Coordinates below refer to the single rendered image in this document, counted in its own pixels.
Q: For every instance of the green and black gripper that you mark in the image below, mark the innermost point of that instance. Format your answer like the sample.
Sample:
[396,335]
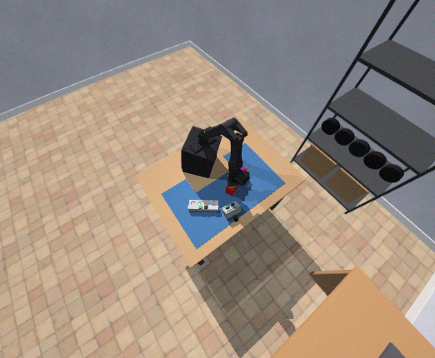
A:
[230,181]

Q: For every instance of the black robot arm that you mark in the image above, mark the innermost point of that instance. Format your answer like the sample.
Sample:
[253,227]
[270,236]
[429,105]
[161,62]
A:
[227,129]

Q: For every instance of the blue bench mat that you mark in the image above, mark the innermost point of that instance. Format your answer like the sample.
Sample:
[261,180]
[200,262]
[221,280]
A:
[201,226]

